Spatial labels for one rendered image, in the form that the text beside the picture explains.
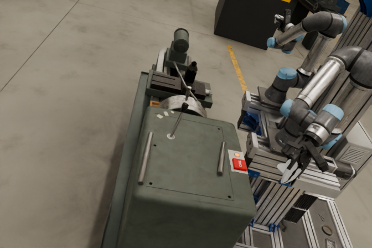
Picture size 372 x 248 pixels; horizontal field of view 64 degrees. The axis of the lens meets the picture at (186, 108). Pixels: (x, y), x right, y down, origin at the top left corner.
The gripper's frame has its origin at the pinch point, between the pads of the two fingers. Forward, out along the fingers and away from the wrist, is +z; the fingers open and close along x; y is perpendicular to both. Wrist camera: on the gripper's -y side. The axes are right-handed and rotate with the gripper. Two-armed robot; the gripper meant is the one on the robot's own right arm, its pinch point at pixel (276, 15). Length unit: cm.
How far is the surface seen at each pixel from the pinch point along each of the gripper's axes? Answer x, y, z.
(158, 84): -97, 48, -22
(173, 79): -83, 50, -14
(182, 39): -67, 35, 27
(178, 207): -115, 20, -145
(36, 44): -217, 129, 205
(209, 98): -56, 59, -29
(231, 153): -83, 22, -120
